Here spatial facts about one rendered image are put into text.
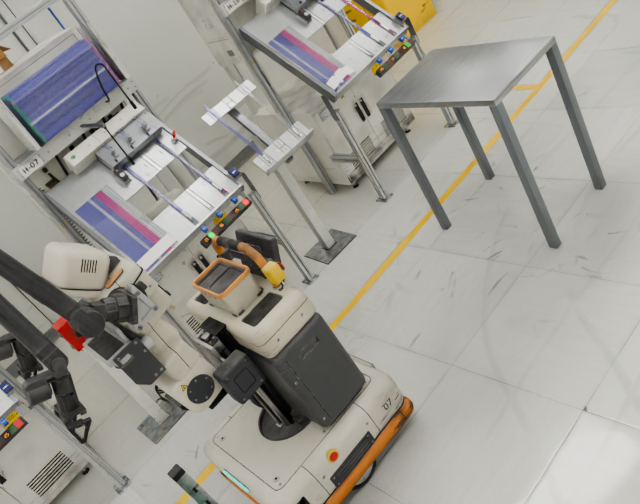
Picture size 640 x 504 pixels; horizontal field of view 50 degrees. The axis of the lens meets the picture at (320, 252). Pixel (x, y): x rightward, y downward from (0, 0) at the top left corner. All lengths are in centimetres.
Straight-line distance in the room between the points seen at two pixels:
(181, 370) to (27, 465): 157
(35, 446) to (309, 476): 164
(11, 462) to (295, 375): 177
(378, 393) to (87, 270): 116
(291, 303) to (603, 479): 114
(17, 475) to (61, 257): 182
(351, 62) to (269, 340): 216
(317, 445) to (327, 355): 34
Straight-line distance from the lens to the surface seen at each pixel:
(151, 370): 228
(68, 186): 368
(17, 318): 199
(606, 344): 278
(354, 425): 260
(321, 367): 246
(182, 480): 159
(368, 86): 447
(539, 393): 271
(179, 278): 378
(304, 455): 260
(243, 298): 240
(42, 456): 377
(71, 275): 214
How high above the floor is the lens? 203
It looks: 30 degrees down
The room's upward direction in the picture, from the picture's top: 34 degrees counter-clockwise
